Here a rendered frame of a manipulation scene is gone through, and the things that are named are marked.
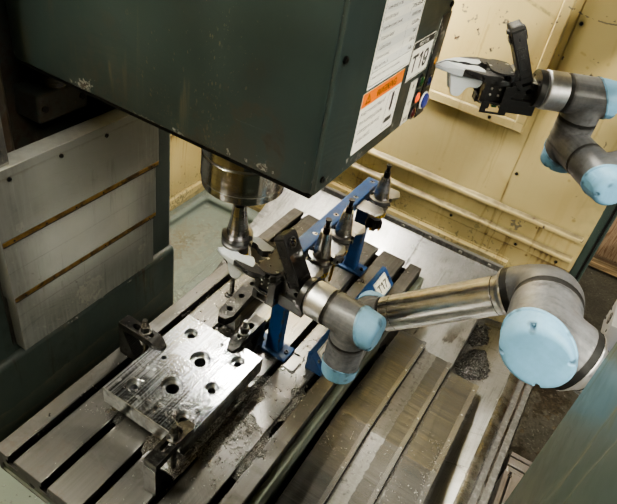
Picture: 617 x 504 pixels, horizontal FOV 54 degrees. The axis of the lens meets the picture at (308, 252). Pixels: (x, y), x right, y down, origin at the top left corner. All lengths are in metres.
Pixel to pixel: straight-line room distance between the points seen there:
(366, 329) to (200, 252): 1.37
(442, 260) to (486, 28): 0.79
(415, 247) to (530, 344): 1.27
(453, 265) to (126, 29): 1.49
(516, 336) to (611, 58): 1.07
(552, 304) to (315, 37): 0.54
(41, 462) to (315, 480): 0.63
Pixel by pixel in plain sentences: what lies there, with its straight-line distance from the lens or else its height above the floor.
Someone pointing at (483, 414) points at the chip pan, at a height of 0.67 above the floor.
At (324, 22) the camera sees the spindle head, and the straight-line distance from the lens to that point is 0.80.
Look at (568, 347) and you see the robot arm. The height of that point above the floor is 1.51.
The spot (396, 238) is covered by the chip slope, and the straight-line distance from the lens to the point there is 2.22.
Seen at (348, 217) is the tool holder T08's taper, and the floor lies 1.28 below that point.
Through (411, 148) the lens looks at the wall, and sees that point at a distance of 2.11.
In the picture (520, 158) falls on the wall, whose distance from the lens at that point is 2.00.
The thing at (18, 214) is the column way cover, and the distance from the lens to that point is 1.39.
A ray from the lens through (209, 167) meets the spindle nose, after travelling 1.07.
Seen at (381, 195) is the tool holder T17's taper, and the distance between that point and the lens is 1.65.
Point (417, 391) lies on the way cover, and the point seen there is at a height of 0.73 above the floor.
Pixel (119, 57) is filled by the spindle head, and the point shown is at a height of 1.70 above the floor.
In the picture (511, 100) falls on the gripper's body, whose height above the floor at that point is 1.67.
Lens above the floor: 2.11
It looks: 38 degrees down
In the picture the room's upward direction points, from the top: 11 degrees clockwise
